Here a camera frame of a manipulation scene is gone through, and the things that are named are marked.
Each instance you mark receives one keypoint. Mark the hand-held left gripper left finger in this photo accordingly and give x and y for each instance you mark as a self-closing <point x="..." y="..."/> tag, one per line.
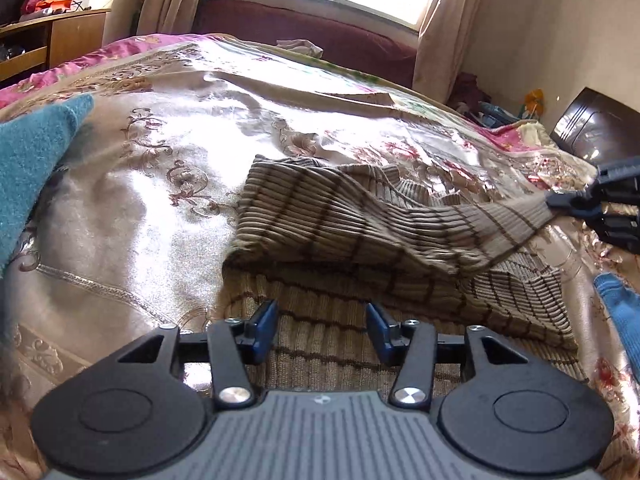
<point x="266" y="331"/>

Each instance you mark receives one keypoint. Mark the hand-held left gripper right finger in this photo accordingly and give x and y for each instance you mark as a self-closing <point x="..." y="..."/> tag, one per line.
<point x="378" y="331"/>

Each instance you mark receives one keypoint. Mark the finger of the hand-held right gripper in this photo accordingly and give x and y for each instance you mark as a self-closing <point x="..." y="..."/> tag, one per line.
<point x="575" y="199"/>
<point x="607" y="225"/>

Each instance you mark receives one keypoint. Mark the beige striped knit sweater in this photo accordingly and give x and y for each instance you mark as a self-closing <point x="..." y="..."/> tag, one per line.
<point x="350" y="220"/>

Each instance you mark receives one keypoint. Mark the dark wooden furniture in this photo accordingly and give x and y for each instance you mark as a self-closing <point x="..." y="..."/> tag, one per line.
<point x="592" y="122"/>

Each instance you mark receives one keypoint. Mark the blue knit garment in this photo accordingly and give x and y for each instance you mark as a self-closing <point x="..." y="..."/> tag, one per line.
<point x="622" y="310"/>

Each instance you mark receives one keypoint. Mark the yellow toy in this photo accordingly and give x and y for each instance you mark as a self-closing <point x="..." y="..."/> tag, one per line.
<point x="533" y="102"/>

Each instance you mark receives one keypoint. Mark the pile of clutter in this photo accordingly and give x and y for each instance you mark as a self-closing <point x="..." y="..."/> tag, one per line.
<point x="482" y="110"/>

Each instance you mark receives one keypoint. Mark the beige floral satin bedspread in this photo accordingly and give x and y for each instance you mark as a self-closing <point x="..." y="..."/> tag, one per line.
<point x="150" y="200"/>

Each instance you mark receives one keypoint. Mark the white crumpled cloth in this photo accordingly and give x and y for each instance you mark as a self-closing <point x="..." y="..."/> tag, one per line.
<point x="300" y="47"/>

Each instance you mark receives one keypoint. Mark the teal knit garment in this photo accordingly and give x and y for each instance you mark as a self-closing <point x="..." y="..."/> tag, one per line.
<point x="30" y="170"/>

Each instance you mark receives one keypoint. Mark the maroon sofa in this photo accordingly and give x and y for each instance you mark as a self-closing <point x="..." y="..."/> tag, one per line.
<point x="300" y="25"/>

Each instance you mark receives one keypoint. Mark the pink green floral sheet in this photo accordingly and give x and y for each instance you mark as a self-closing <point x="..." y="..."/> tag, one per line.
<point x="150" y="42"/>

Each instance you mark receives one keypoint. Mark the wooden side cabinet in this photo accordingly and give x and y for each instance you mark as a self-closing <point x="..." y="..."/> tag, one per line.
<point x="55" y="45"/>

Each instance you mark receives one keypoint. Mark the orange item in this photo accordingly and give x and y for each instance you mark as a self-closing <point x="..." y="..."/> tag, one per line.
<point x="56" y="6"/>

